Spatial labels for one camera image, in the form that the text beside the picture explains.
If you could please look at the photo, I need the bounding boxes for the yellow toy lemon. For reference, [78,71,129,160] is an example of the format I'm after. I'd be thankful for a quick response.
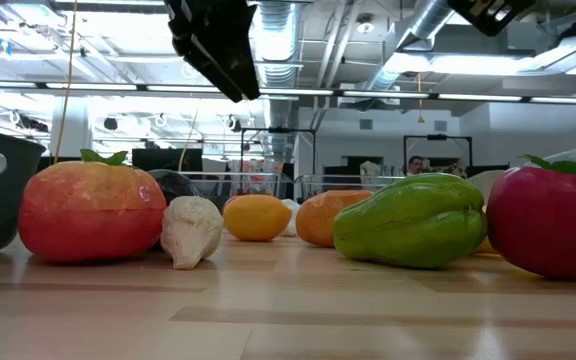
[222,193,293,243]

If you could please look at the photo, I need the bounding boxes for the silver smooth ventilation duct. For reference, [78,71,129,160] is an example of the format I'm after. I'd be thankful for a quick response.
[367,0,469,92]

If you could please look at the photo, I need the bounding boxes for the yellow hanging pendant cord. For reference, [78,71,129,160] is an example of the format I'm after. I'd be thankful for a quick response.
[415,72,425,124]

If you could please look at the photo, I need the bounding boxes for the frosted grey plastic bin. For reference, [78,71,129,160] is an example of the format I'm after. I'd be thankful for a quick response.
[466,169,507,207]

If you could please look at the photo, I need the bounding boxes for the thin yellow hanging cord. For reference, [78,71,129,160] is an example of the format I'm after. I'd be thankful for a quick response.
[177,99,202,171]

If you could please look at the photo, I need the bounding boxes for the red tomato with green stem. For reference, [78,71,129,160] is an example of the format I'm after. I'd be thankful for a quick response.
[486,153,576,281]

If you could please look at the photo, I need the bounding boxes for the black flat monitor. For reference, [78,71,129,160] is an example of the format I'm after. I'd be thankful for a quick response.
[131,147,203,174]

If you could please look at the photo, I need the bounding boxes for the white garlic bulb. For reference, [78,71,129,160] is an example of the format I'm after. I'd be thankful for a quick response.
[160,195,225,271]
[280,198,303,238]

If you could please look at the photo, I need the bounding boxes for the orange lumpy potato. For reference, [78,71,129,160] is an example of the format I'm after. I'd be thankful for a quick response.
[295,189,375,249]

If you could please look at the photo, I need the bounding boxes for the long ceiling light strip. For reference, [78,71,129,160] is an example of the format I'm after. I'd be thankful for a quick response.
[0,79,576,106]

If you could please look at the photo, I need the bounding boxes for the black metal stand frame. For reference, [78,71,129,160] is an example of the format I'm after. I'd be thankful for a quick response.
[403,133,474,169]

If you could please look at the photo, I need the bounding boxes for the orange tomato with green stem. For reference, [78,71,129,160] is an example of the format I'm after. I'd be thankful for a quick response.
[17,148,168,265]

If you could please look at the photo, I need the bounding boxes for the dark purple round vegetable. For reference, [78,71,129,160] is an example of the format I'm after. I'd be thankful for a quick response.
[147,168,200,251]

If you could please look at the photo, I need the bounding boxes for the person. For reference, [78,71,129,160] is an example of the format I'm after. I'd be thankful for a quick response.
[406,154,432,177]

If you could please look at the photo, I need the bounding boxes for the silver ribbed ventilation duct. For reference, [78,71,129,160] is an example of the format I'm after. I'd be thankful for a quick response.
[246,0,303,166]

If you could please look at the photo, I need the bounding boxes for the yellow power cord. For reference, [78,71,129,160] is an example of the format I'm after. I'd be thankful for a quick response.
[53,0,78,166]

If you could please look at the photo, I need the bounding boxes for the floral patterned cushion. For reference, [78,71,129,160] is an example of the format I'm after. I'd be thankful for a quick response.
[430,164,469,179]

